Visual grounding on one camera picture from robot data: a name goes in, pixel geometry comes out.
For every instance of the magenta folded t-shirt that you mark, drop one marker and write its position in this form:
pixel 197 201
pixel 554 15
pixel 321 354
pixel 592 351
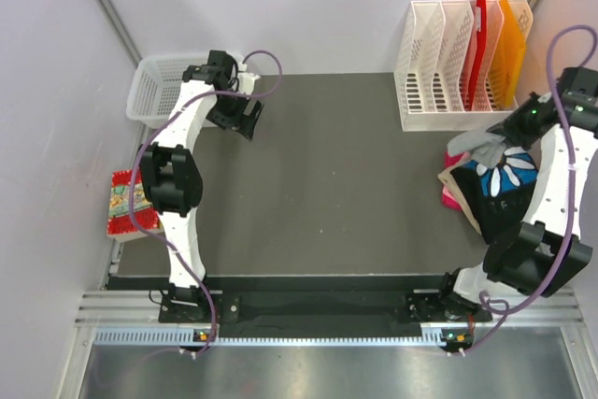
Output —
pixel 447 198

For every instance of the white slotted cable duct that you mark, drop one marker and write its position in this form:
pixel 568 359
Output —
pixel 189 337

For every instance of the white file organizer rack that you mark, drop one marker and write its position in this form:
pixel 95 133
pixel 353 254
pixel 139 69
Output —
pixel 429 73

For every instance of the orange plastic folder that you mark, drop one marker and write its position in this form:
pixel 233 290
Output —
pixel 507 60

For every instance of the grey t-shirt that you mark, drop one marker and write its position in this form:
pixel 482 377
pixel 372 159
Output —
pixel 483 147

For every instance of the white perforated plastic basket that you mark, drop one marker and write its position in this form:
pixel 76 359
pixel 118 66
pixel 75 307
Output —
pixel 156 86

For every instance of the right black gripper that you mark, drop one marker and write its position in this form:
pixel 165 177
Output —
pixel 509 128

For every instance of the red illustrated book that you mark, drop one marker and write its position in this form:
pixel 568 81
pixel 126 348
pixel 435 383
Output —
pixel 119 224

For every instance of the red plastic folder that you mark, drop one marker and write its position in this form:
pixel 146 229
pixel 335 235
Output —
pixel 480 36

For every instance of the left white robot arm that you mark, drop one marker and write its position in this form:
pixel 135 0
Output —
pixel 217 92

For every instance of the black daisy print t-shirt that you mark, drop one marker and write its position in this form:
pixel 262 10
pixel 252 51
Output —
pixel 498 197

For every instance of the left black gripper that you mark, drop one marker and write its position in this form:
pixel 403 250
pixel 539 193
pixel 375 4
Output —
pixel 238 121

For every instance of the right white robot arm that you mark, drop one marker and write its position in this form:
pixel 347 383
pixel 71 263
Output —
pixel 542 252

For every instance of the beige folded t-shirt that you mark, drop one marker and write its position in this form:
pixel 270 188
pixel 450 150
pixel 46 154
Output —
pixel 451 187

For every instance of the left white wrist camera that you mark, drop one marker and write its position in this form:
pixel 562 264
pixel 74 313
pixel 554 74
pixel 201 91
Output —
pixel 243 81

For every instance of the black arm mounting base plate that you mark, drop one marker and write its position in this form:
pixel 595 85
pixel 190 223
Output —
pixel 316 313

